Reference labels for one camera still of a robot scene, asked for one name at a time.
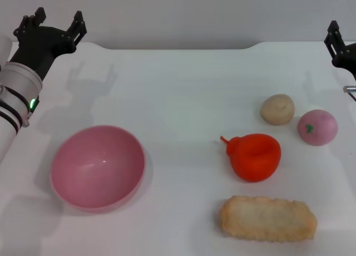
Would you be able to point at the red toy pepper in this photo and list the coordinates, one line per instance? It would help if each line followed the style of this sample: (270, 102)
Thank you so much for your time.
(253, 158)

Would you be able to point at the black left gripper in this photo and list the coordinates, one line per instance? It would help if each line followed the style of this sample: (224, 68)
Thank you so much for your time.
(41, 44)

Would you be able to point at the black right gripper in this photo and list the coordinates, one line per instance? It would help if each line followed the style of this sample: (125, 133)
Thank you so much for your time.
(349, 55)

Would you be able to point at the pink plastic bowl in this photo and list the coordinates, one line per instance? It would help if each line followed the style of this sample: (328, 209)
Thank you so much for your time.
(97, 167)

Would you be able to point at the pink toy peach bun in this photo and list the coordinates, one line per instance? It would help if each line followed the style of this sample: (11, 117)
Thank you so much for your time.
(318, 128)

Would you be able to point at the golden toy bread slice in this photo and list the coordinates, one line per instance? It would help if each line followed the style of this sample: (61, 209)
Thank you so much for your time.
(267, 218)

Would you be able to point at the beige toy bun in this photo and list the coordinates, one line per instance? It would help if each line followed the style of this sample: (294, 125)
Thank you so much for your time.
(278, 109)

